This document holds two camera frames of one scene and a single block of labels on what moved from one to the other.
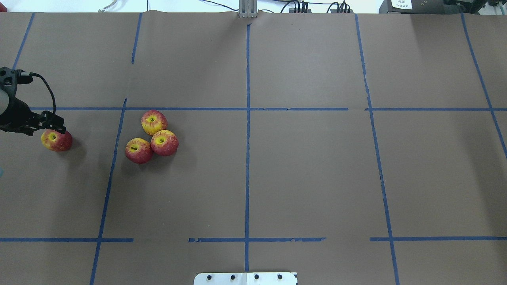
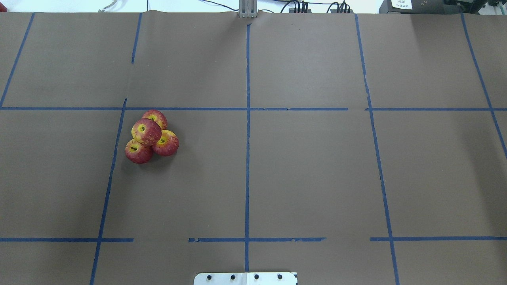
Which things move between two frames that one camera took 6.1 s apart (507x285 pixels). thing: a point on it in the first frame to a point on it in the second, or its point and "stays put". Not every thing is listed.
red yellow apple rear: [139, 150] stays put
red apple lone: [56, 141] to [147, 132]
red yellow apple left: [164, 143] stays put
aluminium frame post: [248, 8] stays put
